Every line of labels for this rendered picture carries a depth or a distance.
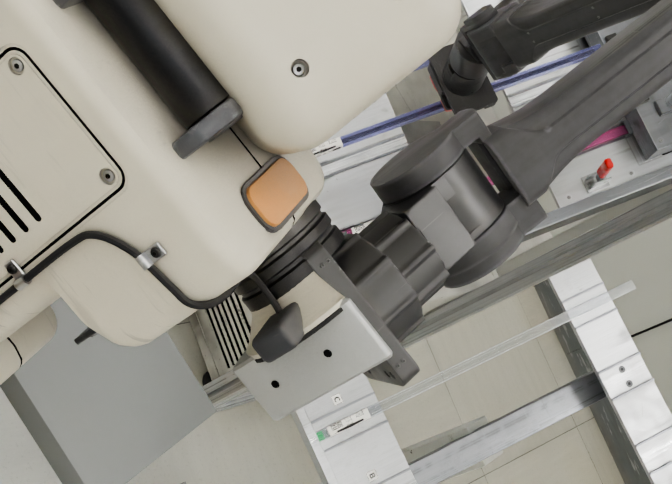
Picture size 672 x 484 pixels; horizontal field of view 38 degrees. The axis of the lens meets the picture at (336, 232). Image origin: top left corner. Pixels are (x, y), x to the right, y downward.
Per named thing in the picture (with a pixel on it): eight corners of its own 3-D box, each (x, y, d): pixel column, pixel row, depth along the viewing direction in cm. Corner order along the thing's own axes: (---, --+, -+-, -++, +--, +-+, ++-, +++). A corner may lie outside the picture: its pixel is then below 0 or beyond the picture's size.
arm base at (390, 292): (300, 252, 65) (408, 387, 66) (386, 178, 67) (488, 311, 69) (268, 257, 73) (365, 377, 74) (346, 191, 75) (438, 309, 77)
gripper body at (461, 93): (466, 43, 137) (476, 18, 130) (496, 106, 135) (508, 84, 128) (424, 58, 136) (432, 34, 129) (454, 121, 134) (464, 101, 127)
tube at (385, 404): (316, 443, 128) (317, 443, 127) (311, 434, 128) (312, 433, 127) (632, 289, 139) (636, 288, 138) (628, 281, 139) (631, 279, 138)
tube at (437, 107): (291, 166, 139) (291, 163, 138) (287, 157, 139) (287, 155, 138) (601, 54, 147) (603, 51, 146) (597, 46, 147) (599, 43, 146)
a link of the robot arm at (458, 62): (448, 36, 122) (478, 68, 121) (487, 5, 124) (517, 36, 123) (439, 60, 129) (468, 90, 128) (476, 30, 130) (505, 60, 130)
